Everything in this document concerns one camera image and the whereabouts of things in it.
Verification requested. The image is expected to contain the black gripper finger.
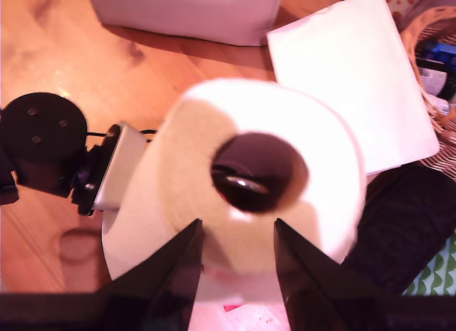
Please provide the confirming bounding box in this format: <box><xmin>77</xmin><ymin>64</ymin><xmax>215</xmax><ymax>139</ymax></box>
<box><xmin>274</xmin><ymin>218</ymin><xmax>393</xmax><ymax>331</ymax></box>
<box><xmin>99</xmin><ymin>219</ymin><xmax>205</xmax><ymax>331</ymax></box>

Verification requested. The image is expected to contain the white paper towel roll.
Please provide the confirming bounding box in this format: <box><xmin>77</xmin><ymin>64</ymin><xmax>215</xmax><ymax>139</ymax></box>
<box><xmin>101</xmin><ymin>78</ymin><xmax>368</xmax><ymax>307</ymax></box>

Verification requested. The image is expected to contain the black zip pouch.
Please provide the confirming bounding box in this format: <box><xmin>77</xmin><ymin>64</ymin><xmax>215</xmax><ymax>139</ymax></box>
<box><xmin>341</xmin><ymin>163</ymin><xmax>456</xmax><ymax>296</ymax></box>

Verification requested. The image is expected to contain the green wave pattern pouch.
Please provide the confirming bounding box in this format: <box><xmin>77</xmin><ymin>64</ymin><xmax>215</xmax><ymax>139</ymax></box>
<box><xmin>402</xmin><ymin>234</ymin><xmax>456</xmax><ymax>296</ymax></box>

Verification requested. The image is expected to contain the white folded paper bag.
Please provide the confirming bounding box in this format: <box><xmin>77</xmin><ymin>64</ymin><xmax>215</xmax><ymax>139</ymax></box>
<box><xmin>266</xmin><ymin>0</ymin><xmax>440</xmax><ymax>175</ymax></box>

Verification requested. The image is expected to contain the white fabric storage bin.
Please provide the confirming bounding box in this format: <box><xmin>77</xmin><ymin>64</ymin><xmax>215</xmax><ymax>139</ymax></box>
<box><xmin>87</xmin><ymin>0</ymin><xmax>286</xmax><ymax>47</ymax></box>

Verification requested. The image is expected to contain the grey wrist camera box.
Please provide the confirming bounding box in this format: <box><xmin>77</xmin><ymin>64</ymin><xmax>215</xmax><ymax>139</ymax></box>
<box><xmin>73</xmin><ymin>120</ymin><xmax>147</xmax><ymax>217</ymax></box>

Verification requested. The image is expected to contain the wicker basket with handle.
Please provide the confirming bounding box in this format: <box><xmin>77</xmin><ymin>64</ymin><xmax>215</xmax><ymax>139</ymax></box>
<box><xmin>398</xmin><ymin>5</ymin><xmax>456</xmax><ymax>181</ymax></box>

